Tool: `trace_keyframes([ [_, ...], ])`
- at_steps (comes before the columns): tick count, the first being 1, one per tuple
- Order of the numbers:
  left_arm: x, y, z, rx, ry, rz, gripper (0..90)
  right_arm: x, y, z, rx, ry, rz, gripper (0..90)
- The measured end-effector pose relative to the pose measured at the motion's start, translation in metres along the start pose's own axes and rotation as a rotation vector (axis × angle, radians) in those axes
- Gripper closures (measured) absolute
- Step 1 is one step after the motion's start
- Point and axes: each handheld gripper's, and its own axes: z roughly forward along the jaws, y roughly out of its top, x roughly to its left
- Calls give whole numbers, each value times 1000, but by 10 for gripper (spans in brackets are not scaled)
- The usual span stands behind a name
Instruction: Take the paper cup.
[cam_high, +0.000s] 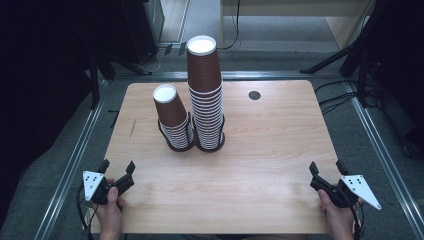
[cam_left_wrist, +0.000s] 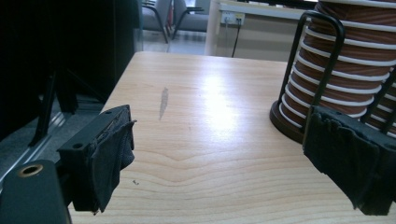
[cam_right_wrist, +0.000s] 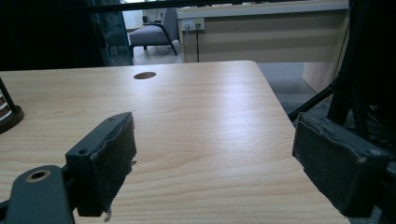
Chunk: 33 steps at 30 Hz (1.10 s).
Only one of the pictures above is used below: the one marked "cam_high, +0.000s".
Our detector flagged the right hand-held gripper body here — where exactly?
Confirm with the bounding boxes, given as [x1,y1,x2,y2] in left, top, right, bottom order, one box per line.
[310,174,382,211]

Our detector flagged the black floor cables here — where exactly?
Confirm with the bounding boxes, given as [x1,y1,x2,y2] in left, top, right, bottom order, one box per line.
[313,78,382,116]

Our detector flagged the short stack of brown cups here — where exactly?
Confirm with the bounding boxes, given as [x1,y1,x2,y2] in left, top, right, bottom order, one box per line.
[152,83,195,150]

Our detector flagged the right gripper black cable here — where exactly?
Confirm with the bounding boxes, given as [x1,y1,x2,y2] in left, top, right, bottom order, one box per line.
[346,191,365,240]

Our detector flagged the tall stack of brown cups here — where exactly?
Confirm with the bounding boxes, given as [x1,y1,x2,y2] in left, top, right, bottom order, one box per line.
[186,35,225,151]

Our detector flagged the black computer tower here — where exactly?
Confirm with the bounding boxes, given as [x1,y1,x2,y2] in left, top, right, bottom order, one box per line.
[120,0,165,65]

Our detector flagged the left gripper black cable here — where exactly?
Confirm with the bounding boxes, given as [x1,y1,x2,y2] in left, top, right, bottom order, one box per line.
[75,184,96,240]

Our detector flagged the black hanging cable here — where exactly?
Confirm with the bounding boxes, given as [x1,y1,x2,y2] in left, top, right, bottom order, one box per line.
[221,0,242,51]

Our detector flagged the black double cup holder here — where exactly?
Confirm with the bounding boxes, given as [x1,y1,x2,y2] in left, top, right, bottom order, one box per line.
[157,111,227,154]

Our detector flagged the black tripod stand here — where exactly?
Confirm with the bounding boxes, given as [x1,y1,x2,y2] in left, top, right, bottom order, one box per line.
[299,0,424,108]

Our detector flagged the light wooden furniture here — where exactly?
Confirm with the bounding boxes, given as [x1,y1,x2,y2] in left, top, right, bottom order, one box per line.
[219,0,378,51]

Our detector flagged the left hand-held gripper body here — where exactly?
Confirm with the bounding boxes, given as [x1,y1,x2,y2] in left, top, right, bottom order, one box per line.
[82,170,136,206]

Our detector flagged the white floor cable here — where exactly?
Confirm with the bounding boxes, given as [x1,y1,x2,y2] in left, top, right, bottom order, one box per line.
[139,45,175,75]

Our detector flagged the metal floor rail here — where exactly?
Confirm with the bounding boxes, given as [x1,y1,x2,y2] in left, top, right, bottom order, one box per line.
[344,81,424,240]
[33,79,111,240]
[111,70,354,83]

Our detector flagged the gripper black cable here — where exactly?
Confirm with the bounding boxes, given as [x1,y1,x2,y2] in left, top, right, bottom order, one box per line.
[346,191,365,240]
[75,184,96,240]

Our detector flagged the person's right hand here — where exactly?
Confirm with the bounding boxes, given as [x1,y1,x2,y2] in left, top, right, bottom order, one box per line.
[317,189,364,235]

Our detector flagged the black metal stand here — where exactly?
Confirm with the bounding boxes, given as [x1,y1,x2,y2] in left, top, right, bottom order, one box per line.
[87,49,154,110]

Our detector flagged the person's left hand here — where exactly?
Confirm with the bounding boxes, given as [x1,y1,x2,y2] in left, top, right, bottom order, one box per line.
[95,186,126,233]

